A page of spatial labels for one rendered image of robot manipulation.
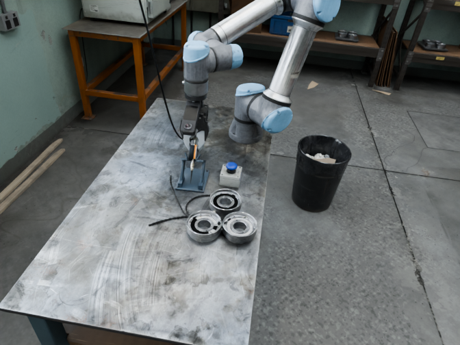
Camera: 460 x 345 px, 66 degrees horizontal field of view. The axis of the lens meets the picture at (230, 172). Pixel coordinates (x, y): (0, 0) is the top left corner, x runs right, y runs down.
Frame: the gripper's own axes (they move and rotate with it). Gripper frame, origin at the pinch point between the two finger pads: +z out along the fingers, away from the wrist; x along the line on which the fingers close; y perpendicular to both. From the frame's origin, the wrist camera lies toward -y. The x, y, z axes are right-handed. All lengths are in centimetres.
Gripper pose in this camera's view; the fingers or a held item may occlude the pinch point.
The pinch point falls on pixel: (194, 148)
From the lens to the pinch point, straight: 122.6
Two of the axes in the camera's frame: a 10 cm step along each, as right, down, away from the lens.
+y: 1.0, -5.9, 8.0
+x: -9.9, -1.2, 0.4
